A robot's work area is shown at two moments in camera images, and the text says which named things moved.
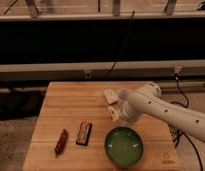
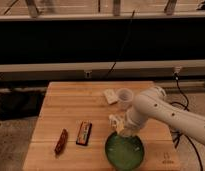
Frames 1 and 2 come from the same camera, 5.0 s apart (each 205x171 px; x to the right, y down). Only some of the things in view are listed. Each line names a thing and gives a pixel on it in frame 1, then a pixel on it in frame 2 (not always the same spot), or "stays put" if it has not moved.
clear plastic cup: (125, 97) stays put
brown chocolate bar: (84, 133) stays put
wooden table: (74, 123) stays put
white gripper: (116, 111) to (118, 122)
